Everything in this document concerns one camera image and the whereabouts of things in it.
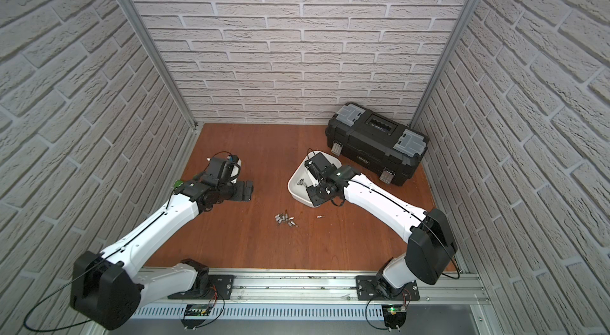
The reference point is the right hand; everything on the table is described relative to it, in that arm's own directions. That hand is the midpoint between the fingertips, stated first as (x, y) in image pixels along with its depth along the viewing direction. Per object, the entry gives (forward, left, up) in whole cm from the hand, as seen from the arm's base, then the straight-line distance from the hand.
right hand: (320, 194), depth 82 cm
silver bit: (+12, +7, -11) cm, 18 cm away
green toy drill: (+13, +57, -8) cm, 59 cm away
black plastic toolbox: (+19, -24, +4) cm, 31 cm away
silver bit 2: (-3, 0, -12) cm, 12 cm away
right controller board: (-35, -20, -14) cm, 43 cm away
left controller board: (-30, +42, -15) cm, 53 cm away
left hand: (+6, +27, +2) cm, 28 cm away
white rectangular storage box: (+6, +8, -9) cm, 14 cm away
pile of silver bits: (-3, +15, -11) cm, 19 cm away
